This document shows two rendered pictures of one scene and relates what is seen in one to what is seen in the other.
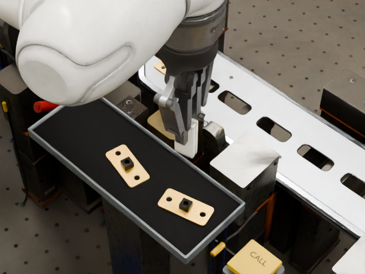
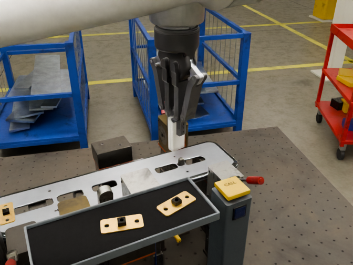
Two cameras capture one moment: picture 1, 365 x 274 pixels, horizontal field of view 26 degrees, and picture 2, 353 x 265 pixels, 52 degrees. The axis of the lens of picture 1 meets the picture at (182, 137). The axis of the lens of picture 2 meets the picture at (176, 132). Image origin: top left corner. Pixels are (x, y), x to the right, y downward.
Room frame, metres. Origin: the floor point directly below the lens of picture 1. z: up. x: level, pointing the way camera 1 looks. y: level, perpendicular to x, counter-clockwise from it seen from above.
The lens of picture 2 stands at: (0.49, 0.56, 1.68)
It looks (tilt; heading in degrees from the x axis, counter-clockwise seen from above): 30 degrees down; 290
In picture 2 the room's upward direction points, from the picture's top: straight up
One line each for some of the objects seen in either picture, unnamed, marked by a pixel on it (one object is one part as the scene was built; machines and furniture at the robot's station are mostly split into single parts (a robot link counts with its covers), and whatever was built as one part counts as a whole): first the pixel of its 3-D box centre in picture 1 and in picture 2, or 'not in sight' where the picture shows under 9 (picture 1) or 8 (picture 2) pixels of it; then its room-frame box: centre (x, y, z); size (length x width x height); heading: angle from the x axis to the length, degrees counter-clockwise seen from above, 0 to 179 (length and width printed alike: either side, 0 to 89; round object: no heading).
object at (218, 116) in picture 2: not in sight; (180, 69); (1.59, -2.53, 0.48); 1.20 x 0.80 x 0.95; 124
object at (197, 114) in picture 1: (191, 86); (172, 87); (0.71, -0.01, 1.43); 0.04 x 0.01 x 0.11; 60
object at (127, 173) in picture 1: (127, 164); (121, 222); (0.78, 0.09, 1.17); 0.08 x 0.04 x 0.01; 33
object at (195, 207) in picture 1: (186, 205); (176, 201); (0.70, -0.01, 1.17); 0.08 x 0.04 x 0.01; 61
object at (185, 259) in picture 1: (132, 167); (124, 222); (0.78, 0.08, 1.16); 0.37 x 0.14 x 0.02; 47
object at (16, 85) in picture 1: (24, 144); not in sight; (1.05, 0.33, 0.89); 0.09 x 0.08 x 0.38; 137
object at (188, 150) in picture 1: (184, 137); (177, 133); (0.70, 0.00, 1.34); 0.03 x 0.01 x 0.07; 60
